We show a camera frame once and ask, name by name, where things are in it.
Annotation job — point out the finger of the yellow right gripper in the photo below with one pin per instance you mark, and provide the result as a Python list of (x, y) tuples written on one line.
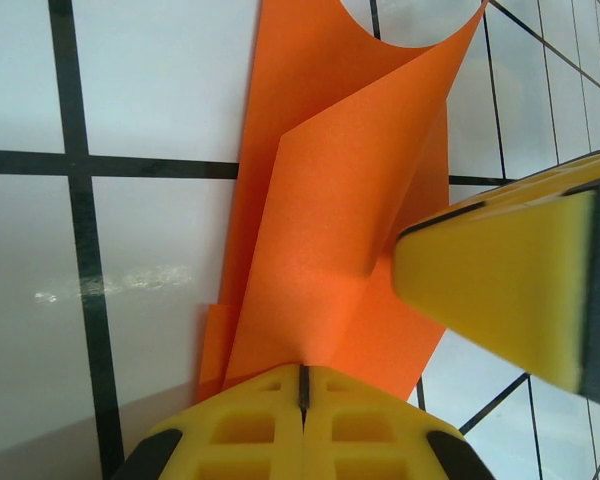
[(580, 167), (495, 290)]

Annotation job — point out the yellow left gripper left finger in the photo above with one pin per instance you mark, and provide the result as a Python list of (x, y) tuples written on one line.
[(260, 440)]

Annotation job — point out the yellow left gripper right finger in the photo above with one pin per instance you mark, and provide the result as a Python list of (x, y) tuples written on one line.
[(365, 440)]

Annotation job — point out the orange paper sheet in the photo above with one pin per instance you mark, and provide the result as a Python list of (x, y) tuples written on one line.
[(330, 200)]

